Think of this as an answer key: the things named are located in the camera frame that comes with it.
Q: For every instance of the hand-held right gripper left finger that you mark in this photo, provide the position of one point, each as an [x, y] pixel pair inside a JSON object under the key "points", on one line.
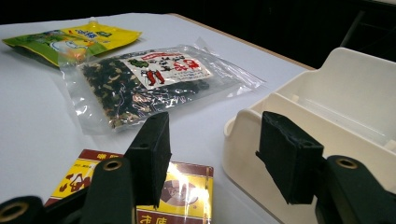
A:
{"points": [[149, 155]]}

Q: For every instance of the cream plastic bin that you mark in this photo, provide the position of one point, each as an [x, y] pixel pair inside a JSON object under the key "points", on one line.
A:
{"points": [[249, 152]]}

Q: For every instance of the clear bag of dried seaweed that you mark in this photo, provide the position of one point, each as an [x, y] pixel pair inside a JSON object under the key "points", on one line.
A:
{"points": [[124, 90]]}

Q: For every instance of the yellow red small box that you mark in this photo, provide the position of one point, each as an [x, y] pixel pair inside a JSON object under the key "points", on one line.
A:
{"points": [[188, 193]]}

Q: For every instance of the yellow green spout pouch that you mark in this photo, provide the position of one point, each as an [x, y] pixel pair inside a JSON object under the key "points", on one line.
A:
{"points": [[46, 43]]}

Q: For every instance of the white table mat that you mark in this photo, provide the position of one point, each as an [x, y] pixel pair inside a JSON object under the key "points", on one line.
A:
{"points": [[31, 124]]}

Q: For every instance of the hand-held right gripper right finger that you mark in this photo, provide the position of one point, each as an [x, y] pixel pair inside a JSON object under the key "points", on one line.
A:
{"points": [[289, 155]]}

